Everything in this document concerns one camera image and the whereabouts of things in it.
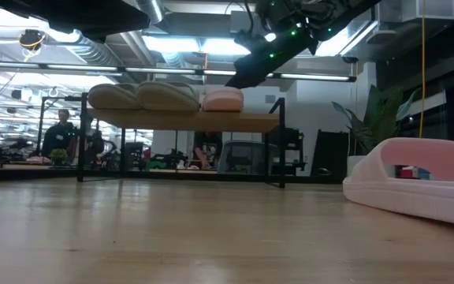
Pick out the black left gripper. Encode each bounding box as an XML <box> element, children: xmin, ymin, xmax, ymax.
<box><xmin>0</xmin><ymin>0</ymin><xmax>152</xmax><ymax>43</ymax></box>

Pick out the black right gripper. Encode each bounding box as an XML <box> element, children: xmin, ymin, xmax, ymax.
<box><xmin>225</xmin><ymin>0</ymin><xmax>330</xmax><ymax>89</ymax></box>

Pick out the pink slide slipper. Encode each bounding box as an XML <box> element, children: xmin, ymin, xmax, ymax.
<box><xmin>342</xmin><ymin>136</ymin><xmax>454</xmax><ymax>229</ymax></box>
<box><xmin>201</xmin><ymin>86</ymin><xmax>245</xmax><ymax>113</ymax></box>

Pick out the grey slide slipper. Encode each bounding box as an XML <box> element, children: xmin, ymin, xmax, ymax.
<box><xmin>136</xmin><ymin>80</ymin><xmax>201</xmax><ymax>114</ymax></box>
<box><xmin>87</xmin><ymin>82</ymin><xmax>143</xmax><ymax>110</ymax></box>

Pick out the wooden shelf with black legs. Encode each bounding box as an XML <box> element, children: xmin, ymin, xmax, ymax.
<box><xmin>75</xmin><ymin>92</ymin><xmax>287</xmax><ymax>189</ymax></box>

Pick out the grey ceiling box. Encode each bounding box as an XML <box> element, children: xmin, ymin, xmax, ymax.
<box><xmin>229</xmin><ymin>10</ymin><xmax>254</xmax><ymax>36</ymax></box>

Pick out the long linear ceiling light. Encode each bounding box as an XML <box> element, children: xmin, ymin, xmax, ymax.
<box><xmin>0</xmin><ymin>58</ymin><xmax>357</xmax><ymax>83</ymax></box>

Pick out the black equipment cart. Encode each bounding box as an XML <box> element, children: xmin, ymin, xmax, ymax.
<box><xmin>268</xmin><ymin>128</ymin><xmax>307</xmax><ymax>177</ymax></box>

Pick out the person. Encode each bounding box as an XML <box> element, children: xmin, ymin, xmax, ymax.
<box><xmin>191</xmin><ymin>132</ymin><xmax>223</xmax><ymax>170</ymax></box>
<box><xmin>40</xmin><ymin>108</ymin><xmax>79</xmax><ymax>159</ymax></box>

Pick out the black leaning panel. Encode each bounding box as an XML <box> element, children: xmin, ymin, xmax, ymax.
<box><xmin>311</xmin><ymin>129</ymin><xmax>350</xmax><ymax>178</ymax></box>

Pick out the grey dome ceiling lamp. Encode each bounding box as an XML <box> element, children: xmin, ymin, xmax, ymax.
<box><xmin>367</xmin><ymin>28</ymin><xmax>398</xmax><ymax>45</ymax></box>

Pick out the green leafy plant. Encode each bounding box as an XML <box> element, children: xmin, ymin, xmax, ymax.
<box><xmin>331</xmin><ymin>84</ymin><xmax>423</xmax><ymax>157</ymax></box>

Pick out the white plant pot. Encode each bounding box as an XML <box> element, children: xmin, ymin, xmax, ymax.
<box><xmin>346</xmin><ymin>155</ymin><xmax>370</xmax><ymax>177</ymax></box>

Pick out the small green background plant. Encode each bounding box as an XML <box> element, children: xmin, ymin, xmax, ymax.
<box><xmin>48</xmin><ymin>148</ymin><xmax>69</xmax><ymax>166</ymax></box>

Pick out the corrugated silver duct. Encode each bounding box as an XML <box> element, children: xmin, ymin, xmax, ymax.
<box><xmin>63</xmin><ymin>33</ymin><xmax>133</xmax><ymax>68</ymax></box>

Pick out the shiny silver ventilation duct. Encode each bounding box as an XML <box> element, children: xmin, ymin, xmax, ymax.
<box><xmin>134</xmin><ymin>0</ymin><xmax>166</xmax><ymax>25</ymax></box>

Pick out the black and yellow cable reel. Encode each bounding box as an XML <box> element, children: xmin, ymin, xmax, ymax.
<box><xmin>17</xmin><ymin>29</ymin><xmax>47</xmax><ymax>62</ymax></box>

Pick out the black aluminium table frame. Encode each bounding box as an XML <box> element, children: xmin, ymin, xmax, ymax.
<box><xmin>0</xmin><ymin>167</ymin><xmax>348</xmax><ymax>185</ymax></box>

